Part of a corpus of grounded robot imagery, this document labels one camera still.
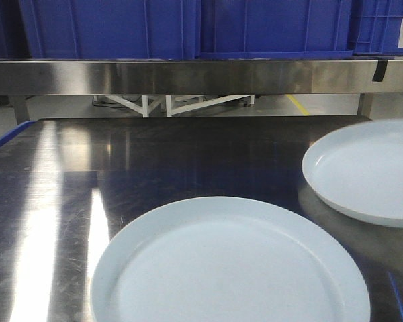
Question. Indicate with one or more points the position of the light blue plate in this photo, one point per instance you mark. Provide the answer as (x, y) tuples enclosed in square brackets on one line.
[(358, 171), (226, 259)]

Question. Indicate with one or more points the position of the large blue crate middle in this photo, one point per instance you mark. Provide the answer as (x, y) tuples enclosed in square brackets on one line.
[(274, 29)]

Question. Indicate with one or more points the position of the large blue crate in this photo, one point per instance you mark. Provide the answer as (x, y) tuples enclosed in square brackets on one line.
[(109, 30), (274, 29)]

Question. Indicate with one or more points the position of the large blue crate left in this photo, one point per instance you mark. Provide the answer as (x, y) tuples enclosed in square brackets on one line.
[(109, 30)]

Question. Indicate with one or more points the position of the black tape strip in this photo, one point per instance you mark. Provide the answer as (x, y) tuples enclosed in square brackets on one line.
[(380, 70)]

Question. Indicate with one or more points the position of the blue crate with label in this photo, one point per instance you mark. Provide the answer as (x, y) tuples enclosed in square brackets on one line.
[(376, 28)]

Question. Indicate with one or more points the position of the white metal frame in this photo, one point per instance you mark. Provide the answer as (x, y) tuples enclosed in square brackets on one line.
[(170, 104)]

